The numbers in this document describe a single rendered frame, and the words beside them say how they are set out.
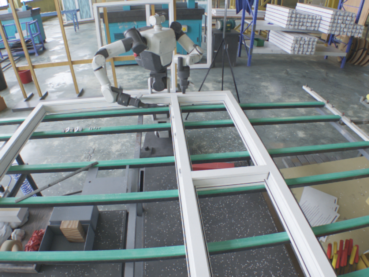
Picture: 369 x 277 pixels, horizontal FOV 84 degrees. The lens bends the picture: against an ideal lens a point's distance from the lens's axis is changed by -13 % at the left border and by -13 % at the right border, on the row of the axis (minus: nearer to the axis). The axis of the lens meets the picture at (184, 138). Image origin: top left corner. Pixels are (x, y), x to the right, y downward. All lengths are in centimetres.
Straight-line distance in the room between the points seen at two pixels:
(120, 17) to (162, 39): 349
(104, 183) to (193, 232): 53
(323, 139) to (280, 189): 235
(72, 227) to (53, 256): 25
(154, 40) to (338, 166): 158
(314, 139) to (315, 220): 198
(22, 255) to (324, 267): 111
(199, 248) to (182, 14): 473
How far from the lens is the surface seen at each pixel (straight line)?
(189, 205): 95
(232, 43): 524
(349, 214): 158
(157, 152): 236
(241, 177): 112
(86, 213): 132
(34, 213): 159
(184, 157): 115
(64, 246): 138
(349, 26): 595
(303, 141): 318
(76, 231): 127
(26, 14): 954
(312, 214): 145
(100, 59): 160
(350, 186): 176
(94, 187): 120
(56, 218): 137
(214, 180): 109
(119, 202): 111
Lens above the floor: 169
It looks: 36 degrees down
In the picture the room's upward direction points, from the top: straight up
